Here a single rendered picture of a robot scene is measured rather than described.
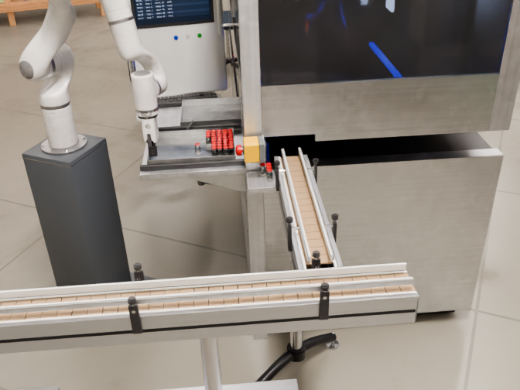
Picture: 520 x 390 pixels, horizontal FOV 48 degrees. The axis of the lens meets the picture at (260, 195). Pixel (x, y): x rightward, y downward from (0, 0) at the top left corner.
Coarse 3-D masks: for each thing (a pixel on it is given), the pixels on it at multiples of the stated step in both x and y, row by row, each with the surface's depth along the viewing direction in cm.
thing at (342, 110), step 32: (512, 0) 196; (512, 32) 201; (512, 64) 207; (288, 96) 206; (320, 96) 207; (352, 96) 208; (384, 96) 209; (416, 96) 210; (448, 96) 211; (480, 96) 212; (512, 96) 213; (288, 128) 213; (320, 128) 214; (352, 128) 215; (384, 128) 216; (416, 128) 217; (448, 128) 218; (480, 128) 219
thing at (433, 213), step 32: (320, 160) 226; (352, 160) 225; (384, 160) 225; (416, 160) 224; (448, 160) 225; (480, 160) 226; (320, 192) 228; (352, 192) 229; (384, 192) 230; (416, 192) 232; (448, 192) 233; (480, 192) 234; (352, 224) 237; (384, 224) 238; (416, 224) 240; (448, 224) 241; (480, 224) 242; (288, 256) 243; (352, 256) 246; (384, 256) 247; (416, 256) 248; (448, 256) 250; (480, 256) 251; (416, 288) 258; (448, 288) 259
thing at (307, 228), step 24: (288, 168) 202; (312, 168) 203; (288, 192) 196; (312, 192) 188; (288, 216) 183; (312, 216) 183; (336, 216) 171; (288, 240) 174; (312, 240) 172; (336, 240) 175; (336, 264) 162
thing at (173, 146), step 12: (168, 132) 245; (180, 132) 245; (192, 132) 246; (204, 132) 246; (216, 132) 246; (156, 144) 242; (168, 144) 241; (180, 144) 241; (192, 144) 241; (204, 144) 240; (156, 156) 232; (168, 156) 232; (180, 156) 231; (192, 156) 231; (204, 156) 231; (216, 156) 224; (228, 156) 224
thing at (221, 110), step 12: (192, 108) 273; (204, 108) 273; (216, 108) 272; (228, 108) 272; (240, 108) 272; (180, 120) 254; (204, 120) 261; (216, 120) 253; (228, 120) 253; (240, 120) 254
